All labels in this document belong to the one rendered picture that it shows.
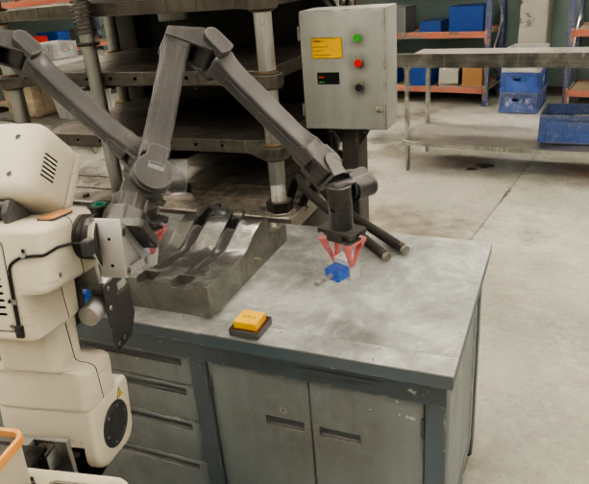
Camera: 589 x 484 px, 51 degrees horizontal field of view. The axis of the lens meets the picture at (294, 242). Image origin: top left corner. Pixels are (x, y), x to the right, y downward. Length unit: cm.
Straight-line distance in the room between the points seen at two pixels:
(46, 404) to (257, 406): 57
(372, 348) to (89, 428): 63
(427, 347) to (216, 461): 76
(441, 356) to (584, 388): 140
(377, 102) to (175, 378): 111
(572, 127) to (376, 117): 298
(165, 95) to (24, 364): 61
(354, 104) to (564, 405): 140
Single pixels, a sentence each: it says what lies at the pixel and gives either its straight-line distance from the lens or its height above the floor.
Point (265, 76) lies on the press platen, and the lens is 211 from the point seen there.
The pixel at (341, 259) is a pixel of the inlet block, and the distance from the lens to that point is 149.
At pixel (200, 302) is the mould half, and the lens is 161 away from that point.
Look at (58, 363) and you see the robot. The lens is 133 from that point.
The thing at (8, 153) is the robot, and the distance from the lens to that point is 121.
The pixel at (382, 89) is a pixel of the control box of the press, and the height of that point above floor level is 121.
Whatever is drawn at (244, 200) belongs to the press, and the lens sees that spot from 246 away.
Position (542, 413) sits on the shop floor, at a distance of 260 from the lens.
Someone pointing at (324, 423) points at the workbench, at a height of 54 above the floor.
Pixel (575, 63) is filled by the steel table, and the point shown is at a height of 87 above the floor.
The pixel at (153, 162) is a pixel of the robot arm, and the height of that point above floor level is 129.
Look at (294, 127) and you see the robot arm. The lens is 143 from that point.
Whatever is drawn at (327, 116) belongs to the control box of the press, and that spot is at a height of 112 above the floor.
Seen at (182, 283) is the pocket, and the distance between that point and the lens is 167.
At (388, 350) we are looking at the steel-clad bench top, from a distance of 144.
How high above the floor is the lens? 161
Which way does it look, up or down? 24 degrees down
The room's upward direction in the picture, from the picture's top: 5 degrees counter-clockwise
